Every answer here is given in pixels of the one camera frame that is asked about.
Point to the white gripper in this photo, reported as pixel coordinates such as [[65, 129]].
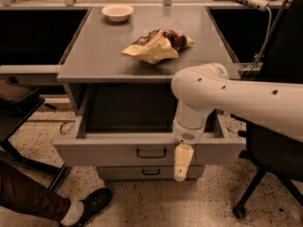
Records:
[[187, 134]]

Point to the grey top drawer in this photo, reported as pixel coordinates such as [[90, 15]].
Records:
[[216, 147]]

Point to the grey drawer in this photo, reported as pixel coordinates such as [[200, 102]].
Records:
[[216, 147], [133, 173]]

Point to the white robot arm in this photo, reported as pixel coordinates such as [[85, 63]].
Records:
[[202, 89]]

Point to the grey bottom drawer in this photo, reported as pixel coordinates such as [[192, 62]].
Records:
[[133, 173]]

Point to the grey drawer cabinet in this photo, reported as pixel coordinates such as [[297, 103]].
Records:
[[111, 93]]

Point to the black office chair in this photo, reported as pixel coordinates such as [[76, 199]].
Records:
[[270, 151]]

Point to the black shoe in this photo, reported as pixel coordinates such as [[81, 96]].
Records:
[[94, 204]]

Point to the yellow brown chip bag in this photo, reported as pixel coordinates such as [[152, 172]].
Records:
[[157, 45]]

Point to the white sock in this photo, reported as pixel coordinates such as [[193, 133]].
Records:
[[73, 214]]

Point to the white bowl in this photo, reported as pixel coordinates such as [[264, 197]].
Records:
[[118, 13]]

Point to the brown trouser leg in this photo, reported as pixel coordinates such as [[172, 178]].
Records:
[[21, 194]]

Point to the black side table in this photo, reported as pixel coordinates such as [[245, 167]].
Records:
[[10, 124]]

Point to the brown box on table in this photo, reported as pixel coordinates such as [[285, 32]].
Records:
[[15, 97]]

